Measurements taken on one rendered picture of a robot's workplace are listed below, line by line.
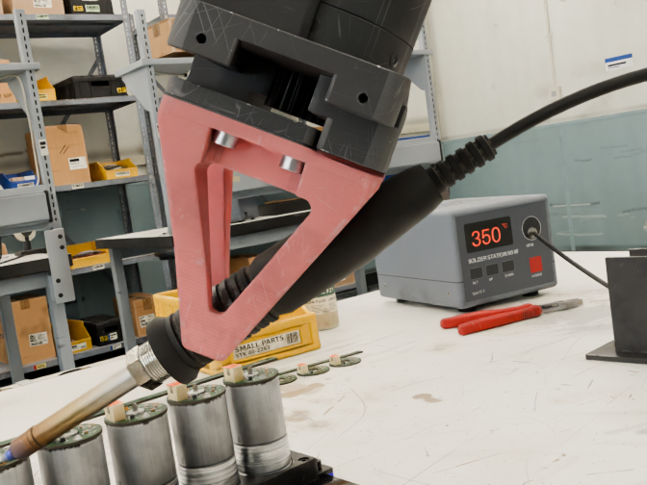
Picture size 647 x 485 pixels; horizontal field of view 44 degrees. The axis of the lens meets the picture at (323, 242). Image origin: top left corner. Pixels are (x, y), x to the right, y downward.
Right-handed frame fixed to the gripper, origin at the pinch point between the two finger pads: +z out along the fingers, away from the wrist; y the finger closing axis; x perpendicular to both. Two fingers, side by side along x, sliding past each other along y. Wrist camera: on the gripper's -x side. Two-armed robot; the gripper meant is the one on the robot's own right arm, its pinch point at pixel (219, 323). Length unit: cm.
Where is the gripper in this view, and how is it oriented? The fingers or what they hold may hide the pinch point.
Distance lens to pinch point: 27.3
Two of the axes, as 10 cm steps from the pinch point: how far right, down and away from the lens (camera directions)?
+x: 9.3, 3.5, -0.5
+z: -3.5, 9.3, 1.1
